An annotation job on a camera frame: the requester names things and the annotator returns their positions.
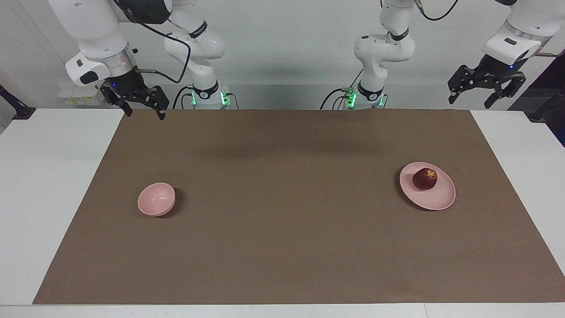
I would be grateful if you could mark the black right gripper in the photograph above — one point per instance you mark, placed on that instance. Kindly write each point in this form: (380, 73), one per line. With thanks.
(128, 86)

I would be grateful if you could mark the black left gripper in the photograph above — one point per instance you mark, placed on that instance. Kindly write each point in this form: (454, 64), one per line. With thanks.
(494, 73)

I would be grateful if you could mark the pink plate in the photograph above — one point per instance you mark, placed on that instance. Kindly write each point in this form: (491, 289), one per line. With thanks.
(437, 196)

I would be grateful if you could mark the dark red apple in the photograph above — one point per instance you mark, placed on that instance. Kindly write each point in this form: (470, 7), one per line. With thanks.
(424, 179)

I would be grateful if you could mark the pink bowl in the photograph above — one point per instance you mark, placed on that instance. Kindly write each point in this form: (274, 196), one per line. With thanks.
(156, 198)

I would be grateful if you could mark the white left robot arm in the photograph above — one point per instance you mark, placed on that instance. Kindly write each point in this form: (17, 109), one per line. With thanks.
(523, 26)

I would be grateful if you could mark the brown table mat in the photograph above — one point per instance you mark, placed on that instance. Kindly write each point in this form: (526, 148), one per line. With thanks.
(282, 229)

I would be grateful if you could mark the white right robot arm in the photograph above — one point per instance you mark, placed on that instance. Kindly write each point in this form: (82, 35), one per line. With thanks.
(97, 31)

